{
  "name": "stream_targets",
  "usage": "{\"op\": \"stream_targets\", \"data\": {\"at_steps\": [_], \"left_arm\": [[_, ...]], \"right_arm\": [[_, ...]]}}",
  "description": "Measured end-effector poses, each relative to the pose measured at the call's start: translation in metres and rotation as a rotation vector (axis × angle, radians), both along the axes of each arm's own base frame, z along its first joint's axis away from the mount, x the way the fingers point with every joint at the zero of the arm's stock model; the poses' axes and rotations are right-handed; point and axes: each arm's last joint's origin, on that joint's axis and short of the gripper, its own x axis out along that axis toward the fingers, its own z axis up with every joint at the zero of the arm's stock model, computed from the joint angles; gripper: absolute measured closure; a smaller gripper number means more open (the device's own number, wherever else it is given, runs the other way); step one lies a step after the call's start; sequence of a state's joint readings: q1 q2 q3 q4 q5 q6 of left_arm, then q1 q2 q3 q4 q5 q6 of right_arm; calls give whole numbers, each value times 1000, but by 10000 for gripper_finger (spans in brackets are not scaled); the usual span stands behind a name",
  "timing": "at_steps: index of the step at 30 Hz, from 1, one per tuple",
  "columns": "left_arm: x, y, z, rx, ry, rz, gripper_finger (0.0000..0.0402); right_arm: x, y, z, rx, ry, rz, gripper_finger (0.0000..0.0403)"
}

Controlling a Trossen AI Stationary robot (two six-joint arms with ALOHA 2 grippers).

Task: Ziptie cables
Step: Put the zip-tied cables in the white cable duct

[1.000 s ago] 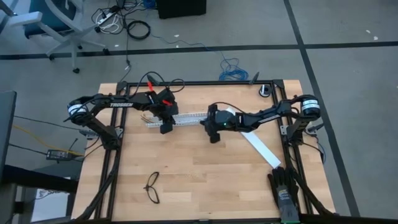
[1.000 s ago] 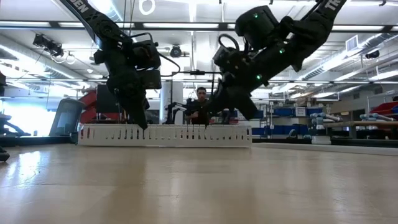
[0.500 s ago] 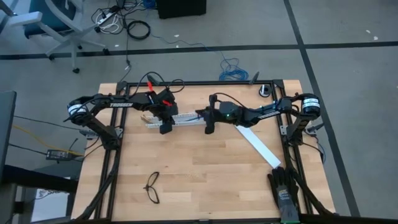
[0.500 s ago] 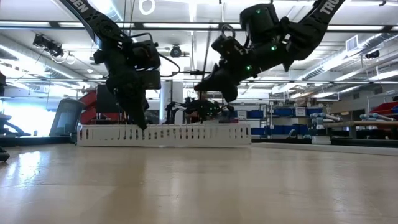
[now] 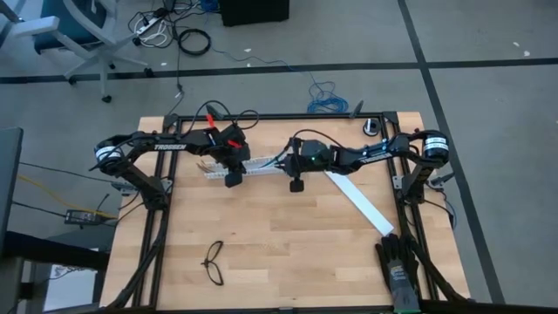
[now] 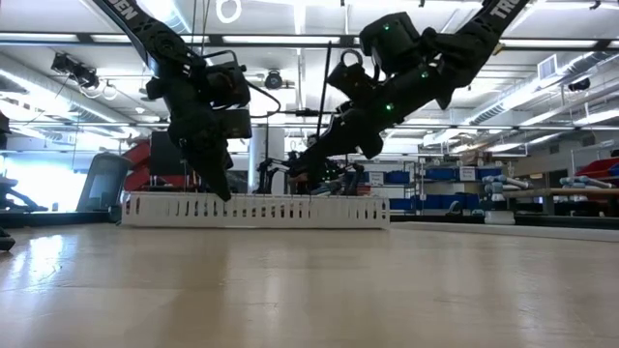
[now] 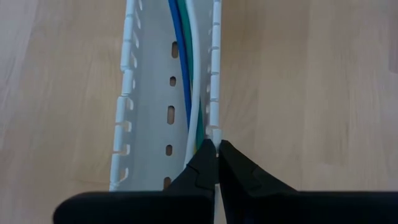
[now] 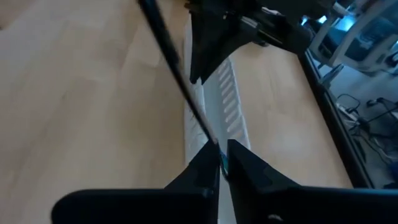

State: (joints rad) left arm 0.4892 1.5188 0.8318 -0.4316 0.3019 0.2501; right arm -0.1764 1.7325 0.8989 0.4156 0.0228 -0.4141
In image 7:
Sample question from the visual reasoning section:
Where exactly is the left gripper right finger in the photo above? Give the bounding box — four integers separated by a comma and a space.
218, 139, 398, 224

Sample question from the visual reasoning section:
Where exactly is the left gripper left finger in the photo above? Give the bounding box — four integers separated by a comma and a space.
52, 138, 218, 224

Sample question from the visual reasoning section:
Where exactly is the white slotted cable duct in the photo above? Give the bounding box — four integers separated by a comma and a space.
108, 0, 223, 192

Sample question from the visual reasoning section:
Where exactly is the blue cable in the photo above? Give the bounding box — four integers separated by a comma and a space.
167, 0, 193, 131

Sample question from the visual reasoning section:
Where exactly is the bundle of coloured wires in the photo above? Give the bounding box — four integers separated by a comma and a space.
183, 0, 203, 170

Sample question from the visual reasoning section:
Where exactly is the green cable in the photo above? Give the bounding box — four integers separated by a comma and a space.
176, 0, 206, 150

